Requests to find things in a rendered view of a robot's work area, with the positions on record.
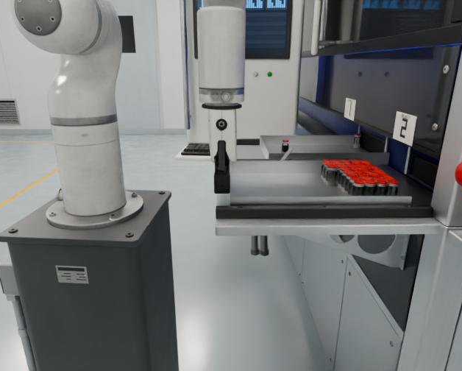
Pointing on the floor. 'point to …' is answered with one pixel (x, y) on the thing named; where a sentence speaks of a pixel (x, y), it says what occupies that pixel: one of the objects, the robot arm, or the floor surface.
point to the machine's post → (427, 352)
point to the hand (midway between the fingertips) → (221, 182)
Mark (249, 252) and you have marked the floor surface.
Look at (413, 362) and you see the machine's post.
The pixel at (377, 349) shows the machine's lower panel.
